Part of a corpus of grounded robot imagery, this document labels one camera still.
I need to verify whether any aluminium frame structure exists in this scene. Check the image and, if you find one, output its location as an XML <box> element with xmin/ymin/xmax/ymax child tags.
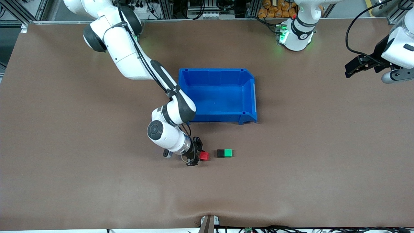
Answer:
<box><xmin>0</xmin><ymin>0</ymin><xmax>49</xmax><ymax>25</ymax></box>
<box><xmin>387</xmin><ymin>0</ymin><xmax>414</xmax><ymax>25</ymax></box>

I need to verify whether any white power strip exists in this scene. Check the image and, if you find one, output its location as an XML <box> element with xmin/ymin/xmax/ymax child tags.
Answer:
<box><xmin>139</xmin><ymin>3</ymin><xmax>152</xmax><ymax>20</ymax></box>

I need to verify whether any metal camera mount clamp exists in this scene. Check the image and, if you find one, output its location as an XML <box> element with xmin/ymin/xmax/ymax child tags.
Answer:
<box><xmin>201</xmin><ymin>215</ymin><xmax>220</xmax><ymax>233</ymax></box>

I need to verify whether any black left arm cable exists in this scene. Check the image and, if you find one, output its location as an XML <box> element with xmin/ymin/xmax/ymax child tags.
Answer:
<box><xmin>345</xmin><ymin>0</ymin><xmax>390</xmax><ymax>65</ymax></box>

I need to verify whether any table cover mat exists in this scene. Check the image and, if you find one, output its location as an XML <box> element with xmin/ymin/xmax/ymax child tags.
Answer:
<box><xmin>0</xmin><ymin>19</ymin><xmax>414</xmax><ymax>231</ymax></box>

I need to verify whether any metal table edge rail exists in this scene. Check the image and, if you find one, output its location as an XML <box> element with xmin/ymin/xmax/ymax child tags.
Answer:
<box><xmin>27</xmin><ymin>18</ymin><xmax>393</xmax><ymax>26</ymax></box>

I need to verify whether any bag of orange snacks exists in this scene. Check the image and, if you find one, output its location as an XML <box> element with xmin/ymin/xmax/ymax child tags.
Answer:
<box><xmin>258</xmin><ymin>0</ymin><xmax>297</xmax><ymax>18</ymax></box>

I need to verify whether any aluminium frame post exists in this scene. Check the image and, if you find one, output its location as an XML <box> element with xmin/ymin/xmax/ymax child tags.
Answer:
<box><xmin>245</xmin><ymin>0</ymin><xmax>261</xmax><ymax>18</ymax></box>
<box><xmin>158</xmin><ymin>0</ymin><xmax>173</xmax><ymax>20</ymax></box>

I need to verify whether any blue plastic storage bin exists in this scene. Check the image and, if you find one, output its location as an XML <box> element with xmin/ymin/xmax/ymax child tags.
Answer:
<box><xmin>178</xmin><ymin>68</ymin><xmax>258</xmax><ymax>125</ymax></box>

